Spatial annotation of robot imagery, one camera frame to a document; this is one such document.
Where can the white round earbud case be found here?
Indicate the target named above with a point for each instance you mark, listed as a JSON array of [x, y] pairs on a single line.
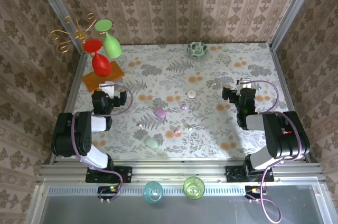
[[191, 94]]

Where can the pink earbud case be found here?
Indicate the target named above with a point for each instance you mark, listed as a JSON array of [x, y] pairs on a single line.
[[160, 112]]

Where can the mint green earbud case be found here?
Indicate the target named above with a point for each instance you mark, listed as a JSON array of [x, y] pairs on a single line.
[[151, 143]]

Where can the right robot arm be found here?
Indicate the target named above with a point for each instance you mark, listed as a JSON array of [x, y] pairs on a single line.
[[285, 139]]

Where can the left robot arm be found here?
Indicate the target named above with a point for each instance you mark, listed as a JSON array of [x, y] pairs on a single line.
[[71, 134]]

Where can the orange wooden base block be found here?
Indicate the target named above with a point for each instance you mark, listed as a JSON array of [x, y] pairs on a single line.
[[91, 82]]

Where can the red wine glass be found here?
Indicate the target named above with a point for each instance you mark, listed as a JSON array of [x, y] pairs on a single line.
[[101, 65]]

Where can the floral tablecloth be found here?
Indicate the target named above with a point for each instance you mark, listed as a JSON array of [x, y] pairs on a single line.
[[211, 142]]

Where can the green wine glass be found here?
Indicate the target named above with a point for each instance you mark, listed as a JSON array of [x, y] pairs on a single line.
[[112, 47]]

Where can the patterned ceramic bowl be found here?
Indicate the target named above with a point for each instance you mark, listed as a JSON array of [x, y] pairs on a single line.
[[197, 50]]

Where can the small black controller board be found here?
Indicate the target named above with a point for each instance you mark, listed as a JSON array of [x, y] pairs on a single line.
[[252, 190], [105, 189]]

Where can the green glass cup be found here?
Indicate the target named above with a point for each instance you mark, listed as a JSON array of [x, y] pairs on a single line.
[[194, 188]]

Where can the teal glass cup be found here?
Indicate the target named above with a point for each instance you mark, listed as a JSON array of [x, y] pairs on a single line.
[[153, 192]]

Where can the grey metal sheet panel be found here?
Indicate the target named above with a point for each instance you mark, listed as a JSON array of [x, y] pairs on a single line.
[[185, 212]]

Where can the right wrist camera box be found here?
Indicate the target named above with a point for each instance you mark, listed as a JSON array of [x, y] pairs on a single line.
[[240, 89]]

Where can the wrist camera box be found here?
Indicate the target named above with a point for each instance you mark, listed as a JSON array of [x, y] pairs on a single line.
[[240, 89], [109, 89]]

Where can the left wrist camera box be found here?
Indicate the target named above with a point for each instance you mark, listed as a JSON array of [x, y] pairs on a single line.
[[109, 89]]

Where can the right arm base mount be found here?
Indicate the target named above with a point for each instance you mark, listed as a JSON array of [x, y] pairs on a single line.
[[233, 173]]

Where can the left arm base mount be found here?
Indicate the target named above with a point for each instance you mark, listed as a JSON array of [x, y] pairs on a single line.
[[124, 175]]

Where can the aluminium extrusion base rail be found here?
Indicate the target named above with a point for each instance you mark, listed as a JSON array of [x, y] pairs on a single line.
[[179, 171]]

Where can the aluminium frame post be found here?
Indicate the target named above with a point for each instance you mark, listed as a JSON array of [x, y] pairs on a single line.
[[293, 10], [56, 7]]

